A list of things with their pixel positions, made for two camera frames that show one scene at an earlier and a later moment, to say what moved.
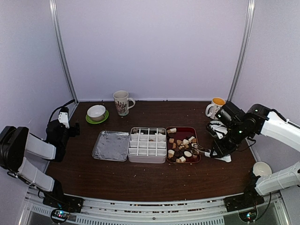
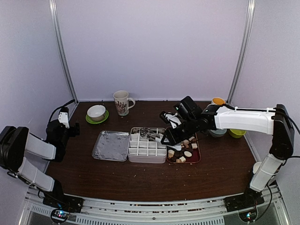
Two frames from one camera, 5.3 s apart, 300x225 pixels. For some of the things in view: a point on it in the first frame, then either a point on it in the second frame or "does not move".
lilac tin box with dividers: x=147 y=145 does not move
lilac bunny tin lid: x=111 y=146 does not move
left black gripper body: x=74 y=132 does not move
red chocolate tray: x=180 y=141 does not move
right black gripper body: x=237 y=135 -> x=190 y=129
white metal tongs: x=226 y=158 -> x=145 y=132
